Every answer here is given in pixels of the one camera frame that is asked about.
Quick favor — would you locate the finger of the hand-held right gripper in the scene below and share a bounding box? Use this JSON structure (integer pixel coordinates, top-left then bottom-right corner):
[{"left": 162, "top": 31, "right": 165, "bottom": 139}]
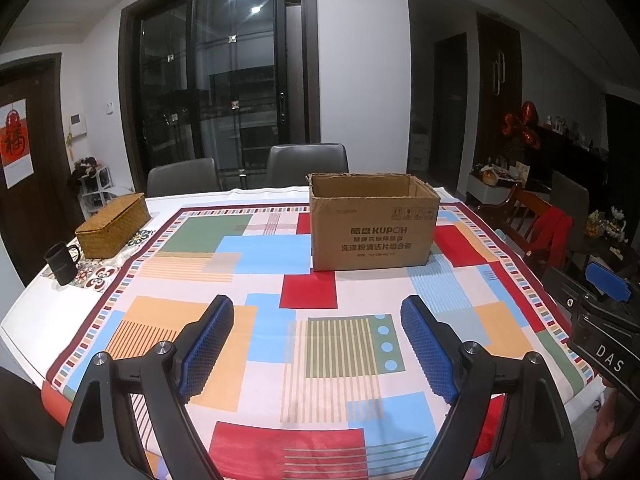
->
[
  {"left": 585, "top": 259, "right": 640, "bottom": 311},
  {"left": 541, "top": 265, "right": 609, "bottom": 321}
]

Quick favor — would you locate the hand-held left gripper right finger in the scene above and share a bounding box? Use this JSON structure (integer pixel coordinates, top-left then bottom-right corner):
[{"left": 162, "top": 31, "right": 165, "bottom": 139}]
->
[{"left": 400, "top": 295, "right": 581, "bottom": 480}]

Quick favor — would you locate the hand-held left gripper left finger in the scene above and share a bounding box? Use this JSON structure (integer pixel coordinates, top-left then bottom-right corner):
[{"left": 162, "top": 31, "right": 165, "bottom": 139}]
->
[{"left": 56, "top": 294, "right": 236, "bottom": 480}]

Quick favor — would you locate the brown cardboard box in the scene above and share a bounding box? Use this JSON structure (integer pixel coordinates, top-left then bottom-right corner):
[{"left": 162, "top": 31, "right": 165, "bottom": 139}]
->
[{"left": 306, "top": 172, "right": 441, "bottom": 272}]

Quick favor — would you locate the person's right hand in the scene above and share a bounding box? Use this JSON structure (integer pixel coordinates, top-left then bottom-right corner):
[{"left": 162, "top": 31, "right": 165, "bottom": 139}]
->
[{"left": 579, "top": 385, "right": 637, "bottom": 480}]

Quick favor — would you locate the red garment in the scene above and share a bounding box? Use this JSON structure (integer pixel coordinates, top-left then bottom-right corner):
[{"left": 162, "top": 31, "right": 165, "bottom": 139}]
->
[{"left": 530, "top": 208, "right": 574, "bottom": 266}]

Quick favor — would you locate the grey upholstered chair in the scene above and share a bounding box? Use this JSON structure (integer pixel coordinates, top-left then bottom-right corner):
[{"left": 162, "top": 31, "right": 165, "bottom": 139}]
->
[{"left": 550, "top": 170, "right": 591, "bottom": 259}]

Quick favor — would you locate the brown wooden chair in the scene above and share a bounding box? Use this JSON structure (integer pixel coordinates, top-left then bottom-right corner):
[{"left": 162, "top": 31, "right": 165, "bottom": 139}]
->
[{"left": 475, "top": 182, "right": 574, "bottom": 281}]

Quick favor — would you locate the colourful geometric tablecloth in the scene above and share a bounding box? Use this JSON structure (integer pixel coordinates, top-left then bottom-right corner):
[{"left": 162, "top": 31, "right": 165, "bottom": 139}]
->
[{"left": 40, "top": 200, "right": 596, "bottom": 480}]

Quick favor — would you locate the dark sideboard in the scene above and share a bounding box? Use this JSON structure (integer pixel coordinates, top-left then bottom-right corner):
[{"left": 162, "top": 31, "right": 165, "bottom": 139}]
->
[{"left": 530, "top": 127, "right": 609, "bottom": 197}]

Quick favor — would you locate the white low table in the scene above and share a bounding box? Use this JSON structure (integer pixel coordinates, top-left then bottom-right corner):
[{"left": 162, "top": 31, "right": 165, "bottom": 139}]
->
[{"left": 467, "top": 167, "right": 522, "bottom": 202}]

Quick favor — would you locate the floral patterned placemat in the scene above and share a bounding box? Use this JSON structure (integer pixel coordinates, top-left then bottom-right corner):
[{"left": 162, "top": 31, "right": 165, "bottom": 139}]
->
[{"left": 42, "top": 227, "right": 156, "bottom": 294}]

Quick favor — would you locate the woven rattan box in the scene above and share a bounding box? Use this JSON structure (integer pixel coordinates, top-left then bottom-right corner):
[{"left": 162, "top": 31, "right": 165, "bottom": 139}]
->
[{"left": 75, "top": 192, "right": 152, "bottom": 259}]

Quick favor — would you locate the black mug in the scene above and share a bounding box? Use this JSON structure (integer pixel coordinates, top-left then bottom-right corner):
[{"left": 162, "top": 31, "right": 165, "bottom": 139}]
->
[{"left": 44, "top": 242, "right": 83, "bottom": 286}]

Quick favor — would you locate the red foil balloon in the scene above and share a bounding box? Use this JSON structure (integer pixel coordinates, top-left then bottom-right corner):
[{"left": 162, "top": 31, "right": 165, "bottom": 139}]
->
[{"left": 502, "top": 101, "right": 543, "bottom": 151}]

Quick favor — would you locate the grey dining chair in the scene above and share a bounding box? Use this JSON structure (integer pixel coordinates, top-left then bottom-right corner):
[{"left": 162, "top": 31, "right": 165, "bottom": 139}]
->
[
  {"left": 265, "top": 143, "right": 350, "bottom": 189},
  {"left": 146, "top": 157, "right": 221, "bottom": 199}
]

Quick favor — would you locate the white shoe rack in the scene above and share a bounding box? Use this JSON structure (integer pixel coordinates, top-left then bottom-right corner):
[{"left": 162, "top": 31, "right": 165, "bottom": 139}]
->
[{"left": 72, "top": 155, "right": 114, "bottom": 216}]

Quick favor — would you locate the dark interior door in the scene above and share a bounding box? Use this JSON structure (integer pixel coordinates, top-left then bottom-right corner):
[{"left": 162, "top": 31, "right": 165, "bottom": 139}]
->
[{"left": 432, "top": 32, "right": 469, "bottom": 194}]

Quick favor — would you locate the brown wooden door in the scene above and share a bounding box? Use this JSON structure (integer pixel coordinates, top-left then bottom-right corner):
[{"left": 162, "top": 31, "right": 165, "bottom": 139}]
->
[{"left": 0, "top": 52, "right": 84, "bottom": 291}]

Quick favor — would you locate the dark framed glass sliding door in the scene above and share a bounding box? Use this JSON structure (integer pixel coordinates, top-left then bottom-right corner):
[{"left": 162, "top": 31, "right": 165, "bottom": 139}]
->
[{"left": 120, "top": 0, "right": 321, "bottom": 192}]

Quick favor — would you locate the red and white door poster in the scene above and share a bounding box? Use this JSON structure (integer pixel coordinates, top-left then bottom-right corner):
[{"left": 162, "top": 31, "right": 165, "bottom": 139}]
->
[{"left": 0, "top": 101, "right": 34, "bottom": 189}]

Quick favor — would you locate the dark wardrobe with long handles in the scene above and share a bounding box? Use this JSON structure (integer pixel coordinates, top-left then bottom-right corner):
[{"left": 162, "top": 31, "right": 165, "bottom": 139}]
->
[{"left": 475, "top": 12, "right": 524, "bottom": 172}]

